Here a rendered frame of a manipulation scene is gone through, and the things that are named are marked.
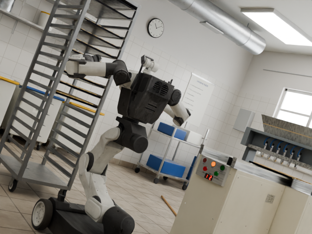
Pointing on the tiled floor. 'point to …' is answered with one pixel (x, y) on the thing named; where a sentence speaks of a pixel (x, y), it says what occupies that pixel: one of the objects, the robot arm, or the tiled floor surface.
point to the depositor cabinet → (293, 213)
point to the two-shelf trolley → (172, 159)
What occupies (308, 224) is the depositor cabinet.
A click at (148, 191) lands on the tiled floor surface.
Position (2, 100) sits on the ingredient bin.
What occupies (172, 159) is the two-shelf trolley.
